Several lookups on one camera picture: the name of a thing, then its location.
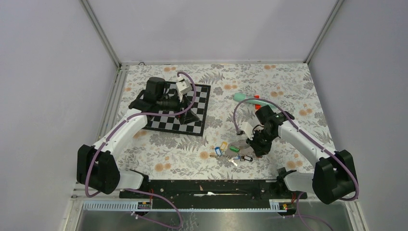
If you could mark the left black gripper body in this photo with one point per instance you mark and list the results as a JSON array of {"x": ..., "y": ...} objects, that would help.
[{"x": 170, "y": 103}]

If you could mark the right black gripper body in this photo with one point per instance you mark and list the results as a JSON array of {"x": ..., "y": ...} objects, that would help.
[{"x": 264, "y": 134}]

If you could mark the keyring with coloured key tags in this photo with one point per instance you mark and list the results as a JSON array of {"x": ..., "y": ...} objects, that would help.
[{"x": 232, "y": 154}]

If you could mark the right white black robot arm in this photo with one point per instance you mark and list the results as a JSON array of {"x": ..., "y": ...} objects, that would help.
[{"x": 334, "y": 175}]

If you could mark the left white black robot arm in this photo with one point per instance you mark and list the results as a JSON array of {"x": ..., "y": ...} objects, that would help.
[{"x": 96, "y": 164}]

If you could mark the black white chessboard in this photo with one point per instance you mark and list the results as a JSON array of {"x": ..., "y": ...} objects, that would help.
[{"x": 171, "y": 124}]

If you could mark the mint green flashlight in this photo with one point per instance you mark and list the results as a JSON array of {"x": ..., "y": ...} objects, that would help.
[{"x": 238, "y": 97}]

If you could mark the floral patterned table mat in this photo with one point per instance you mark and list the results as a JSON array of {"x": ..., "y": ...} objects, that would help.
[{"x": 163, "y": 155}]

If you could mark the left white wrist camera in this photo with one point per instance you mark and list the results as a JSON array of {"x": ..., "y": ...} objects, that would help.
[{"x": 182, "y": 87}]

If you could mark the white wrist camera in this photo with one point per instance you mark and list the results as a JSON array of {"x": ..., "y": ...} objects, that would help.
[
  {"x": 182, "y": 87},
  {"x": 247, "y": 129}
]

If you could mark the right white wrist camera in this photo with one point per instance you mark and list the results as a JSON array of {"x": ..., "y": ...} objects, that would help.
[{"x": 247, "y": 129}]

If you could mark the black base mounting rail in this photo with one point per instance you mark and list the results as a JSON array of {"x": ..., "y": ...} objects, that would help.
[{"x": 215, "y": 194}]

